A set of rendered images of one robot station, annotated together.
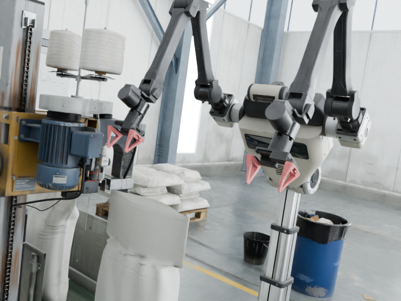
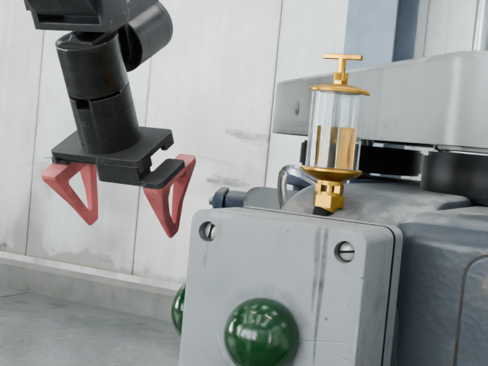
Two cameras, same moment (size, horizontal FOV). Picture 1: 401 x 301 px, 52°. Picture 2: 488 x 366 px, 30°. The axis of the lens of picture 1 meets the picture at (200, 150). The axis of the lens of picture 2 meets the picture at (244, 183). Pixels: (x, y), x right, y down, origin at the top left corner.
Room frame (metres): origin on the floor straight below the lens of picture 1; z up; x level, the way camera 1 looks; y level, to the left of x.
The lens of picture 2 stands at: (2.36, 0.23, 1.36)
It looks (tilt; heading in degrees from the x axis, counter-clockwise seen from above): 3 degrees down; 169
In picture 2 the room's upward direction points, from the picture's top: 5 degrees clockwise
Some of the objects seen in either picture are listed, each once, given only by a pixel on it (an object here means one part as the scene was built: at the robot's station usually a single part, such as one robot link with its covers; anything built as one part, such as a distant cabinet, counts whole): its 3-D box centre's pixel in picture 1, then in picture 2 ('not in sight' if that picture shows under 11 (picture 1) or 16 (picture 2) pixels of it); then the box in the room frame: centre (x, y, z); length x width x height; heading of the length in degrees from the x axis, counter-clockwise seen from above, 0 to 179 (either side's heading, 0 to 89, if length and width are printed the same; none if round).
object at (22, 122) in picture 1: (40, 132); not in sight; (1.52, 0.60, 1.27); 0.12 x 0.09 x 0.09; 142
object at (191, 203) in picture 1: (183, 202); not in sight; (5.24, 0.13, 0.20); 0.67 x 0.43 x 0.15; 142
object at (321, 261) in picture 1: (316, 252); not in sight; (3.53, -1.14, 0.32); 0.51 x 0.48 x 0.65; 142
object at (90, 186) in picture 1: (86, 186); not in sight; (1.78, 0.48, 1.04); 0.08 x 0.06 x 0.05; 142
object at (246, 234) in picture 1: (255, 248); not in sight; (4.01, -0.69, 0.13); 0.30 x 0.30 x 0.26
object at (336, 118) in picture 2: not in sight; (335, 130); (1.94, 0.35, 1.37); 0.03 x 0.02 x 0.03; 52
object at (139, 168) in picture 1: (130, 172); not in sight; (4.98, 0.82, 0.56); 0.66 x 0.43 x 0.15; 140
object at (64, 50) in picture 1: (64, 50); not in sight; (1.77, 0.63, 1.61); 0.15 x 0.14 x 0.17; 52
